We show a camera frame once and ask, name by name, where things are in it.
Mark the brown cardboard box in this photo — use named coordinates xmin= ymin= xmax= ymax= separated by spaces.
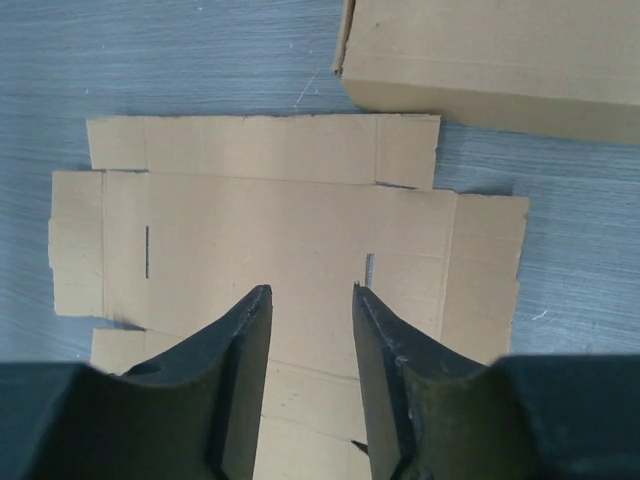
xmin=334 ymin=0 xmax=639 ymax=145
xmin=49 ymin=114 xmax=529 ymax=479

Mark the closed brown cardboard box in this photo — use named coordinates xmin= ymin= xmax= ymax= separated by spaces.
xmin=334 ymin=0 xmax=639 ymax=145

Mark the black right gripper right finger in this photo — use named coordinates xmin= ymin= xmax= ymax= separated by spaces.
xmin=351 ymin=282 xmax=546 ymax=480

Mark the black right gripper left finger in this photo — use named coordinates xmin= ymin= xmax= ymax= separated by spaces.
xmin=29 ymin=285 xmax=272 ymax=479

